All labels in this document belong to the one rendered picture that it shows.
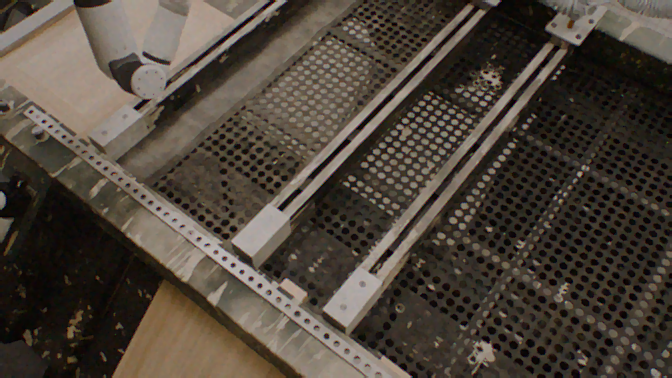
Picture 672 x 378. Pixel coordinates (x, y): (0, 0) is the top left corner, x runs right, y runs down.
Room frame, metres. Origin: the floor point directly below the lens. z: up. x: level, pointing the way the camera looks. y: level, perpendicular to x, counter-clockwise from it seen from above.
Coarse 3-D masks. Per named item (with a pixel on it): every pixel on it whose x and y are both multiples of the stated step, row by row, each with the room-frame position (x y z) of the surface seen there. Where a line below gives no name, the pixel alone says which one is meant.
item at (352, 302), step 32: (576, 32) 1.76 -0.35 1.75; (544, 64) 1.76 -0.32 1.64; (512, 96) 1.63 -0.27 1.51; (480, 128) 1.55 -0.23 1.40; (512, 128) 1.64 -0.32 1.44; (480, 160) 1.49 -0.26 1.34; (448, 192) 1.41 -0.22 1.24; (416, 224) 1.38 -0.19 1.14; (384, 256) 1.31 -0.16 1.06; (352, 288) 1.22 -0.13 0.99; (384, 288) 1.29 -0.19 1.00; (352, 320) 1.18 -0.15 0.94
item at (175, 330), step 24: (168, 288) 1.51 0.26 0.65; (168, 312) 1.50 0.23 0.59; (192, 312) 1.48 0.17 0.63; (144, 336) 1.51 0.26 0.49; (168, 336) 1.49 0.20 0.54; (192, 336) 1.47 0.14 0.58; (216, 336) 1.45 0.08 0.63; (144, 360) 1.50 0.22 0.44; (168, 360) 1.48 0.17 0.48; (192, 360) 1.46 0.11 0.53; (216, 360) 1.44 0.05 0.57; (240, 360) 1.42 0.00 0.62; (264, 360) 1.40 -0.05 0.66
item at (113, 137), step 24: (264, 0) 1.80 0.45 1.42; (288, 0) 1.81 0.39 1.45; (240, 24) 1.73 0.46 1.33; (264, 24) 1.76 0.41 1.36; (216, 48) 1.66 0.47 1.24; (240, 48) 1.71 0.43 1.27; (168, 72) 1.58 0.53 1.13; (192, 72) 1.59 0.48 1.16; (216, 72) 1.66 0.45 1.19; (168, 96) 1.53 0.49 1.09; (192, 96) 1.62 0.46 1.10; (120, 120) 1.46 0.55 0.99; (144, 120) 1.49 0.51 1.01; (96, 144) 1.43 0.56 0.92; (120, 144) 1.45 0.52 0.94
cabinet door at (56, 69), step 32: (128, 0) 1.83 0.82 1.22; (64, 32) 1.72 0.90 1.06; (192, 32) 1.77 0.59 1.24; (0, 64) 1.62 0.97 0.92; (32, 64) 1.63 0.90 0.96; (64, 64) 1.64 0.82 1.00; (96, 64) 1.65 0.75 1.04; (32, 96) 1.55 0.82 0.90; (64, 96) 1.57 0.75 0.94; (96, 96) 1.58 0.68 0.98; (128, 96) 1.58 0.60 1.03
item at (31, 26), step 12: (60, 0) 1.77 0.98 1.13; (36, 12) 1.73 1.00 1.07; (48, 12) 1.74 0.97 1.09; (60, 12) 1.75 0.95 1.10; (24, 24) 1.70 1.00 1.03; (36, 24) 1.70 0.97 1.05; (48, 24) 1.73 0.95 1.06; (0, 36) 1.66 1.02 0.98; (12, 36) 1.66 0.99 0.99; (24, 36) 1.67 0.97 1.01; (0, 48) 1.63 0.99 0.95; (12, 48) 1.66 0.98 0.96
